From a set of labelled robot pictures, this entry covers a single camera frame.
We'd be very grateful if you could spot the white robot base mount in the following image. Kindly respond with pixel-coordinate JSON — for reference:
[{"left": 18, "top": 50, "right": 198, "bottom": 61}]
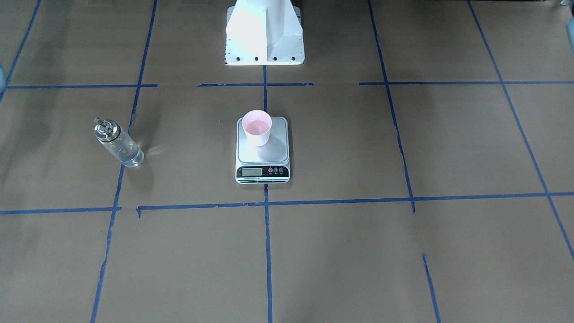
[{"left": 224, "top": 0, "right": 305, "bottom": 66}]

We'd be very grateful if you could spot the glass sauce dispenser bottle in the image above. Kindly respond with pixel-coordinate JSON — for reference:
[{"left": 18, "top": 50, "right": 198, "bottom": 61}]
[{"left": 94, "top": 118, "right": 145, "bottom": 168}]

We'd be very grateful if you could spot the pink paper cup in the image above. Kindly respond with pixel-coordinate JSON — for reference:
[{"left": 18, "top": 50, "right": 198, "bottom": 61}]
[{"left": 240, "top": 110, "right": 272, "bottom": 147}]

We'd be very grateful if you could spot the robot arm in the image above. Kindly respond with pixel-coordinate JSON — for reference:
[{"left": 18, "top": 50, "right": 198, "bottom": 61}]
[{"left": 565, "top": 18, "right": 574, "bottom": 52}]

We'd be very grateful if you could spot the white digital kitchen scale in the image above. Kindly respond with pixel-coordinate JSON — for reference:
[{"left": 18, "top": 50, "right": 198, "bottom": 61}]
[{"left": 235, "top": 117, "right": 291, "bottom": 184}]

